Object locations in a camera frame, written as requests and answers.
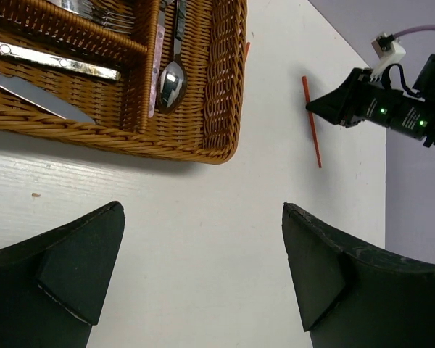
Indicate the pink handled spoon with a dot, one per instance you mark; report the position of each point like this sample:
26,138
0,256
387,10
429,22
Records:
160,34

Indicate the orange chopstick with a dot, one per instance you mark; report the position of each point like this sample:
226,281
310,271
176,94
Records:
247,48
311,120

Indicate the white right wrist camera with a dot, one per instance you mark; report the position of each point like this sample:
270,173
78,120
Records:
389,51

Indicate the pink handled knife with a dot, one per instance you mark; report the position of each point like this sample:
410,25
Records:
43,99

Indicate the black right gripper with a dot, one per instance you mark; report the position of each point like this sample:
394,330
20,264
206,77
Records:
389,102

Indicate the black handled spoon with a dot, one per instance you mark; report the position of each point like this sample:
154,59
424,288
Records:
173,82

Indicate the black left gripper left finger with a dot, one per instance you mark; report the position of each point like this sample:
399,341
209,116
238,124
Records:
53,285

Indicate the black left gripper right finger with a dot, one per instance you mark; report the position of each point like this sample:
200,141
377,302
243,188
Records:
351,293

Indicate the black handled fork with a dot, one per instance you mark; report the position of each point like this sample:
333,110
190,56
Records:
114,21

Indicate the woven wicker cutlery tray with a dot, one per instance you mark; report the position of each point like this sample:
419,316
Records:
204,128

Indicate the black handled knife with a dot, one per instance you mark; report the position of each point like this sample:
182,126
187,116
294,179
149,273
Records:
50,60

